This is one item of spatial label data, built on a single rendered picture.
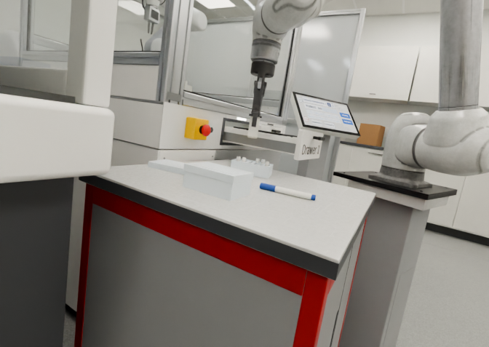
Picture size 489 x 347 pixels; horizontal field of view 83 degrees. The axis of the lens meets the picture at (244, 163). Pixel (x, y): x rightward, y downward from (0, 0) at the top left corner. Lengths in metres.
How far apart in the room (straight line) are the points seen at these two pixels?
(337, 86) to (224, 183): 2.29
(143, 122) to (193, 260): 0.54
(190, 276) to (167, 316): 0.11
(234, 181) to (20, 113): 0.34
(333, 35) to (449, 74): 1.92
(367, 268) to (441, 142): 0.56
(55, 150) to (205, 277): 0.30
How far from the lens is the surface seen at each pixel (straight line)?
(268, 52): 0.89
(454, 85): 1.06
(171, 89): 0.90
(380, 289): 1.27
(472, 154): 1.02
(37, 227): 0.54
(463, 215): 4.02
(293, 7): 0.74
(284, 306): 0.46
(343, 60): 2.80
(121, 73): 1.05
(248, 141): 1.09
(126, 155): 1.01
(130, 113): 0.99
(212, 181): 0.57
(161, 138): 0.89
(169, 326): 0.63
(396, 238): 1.19
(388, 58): 4.44
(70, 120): 0.44
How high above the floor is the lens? 0.91
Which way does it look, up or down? 8 degrees down
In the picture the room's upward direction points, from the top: 9 degrees clockwise
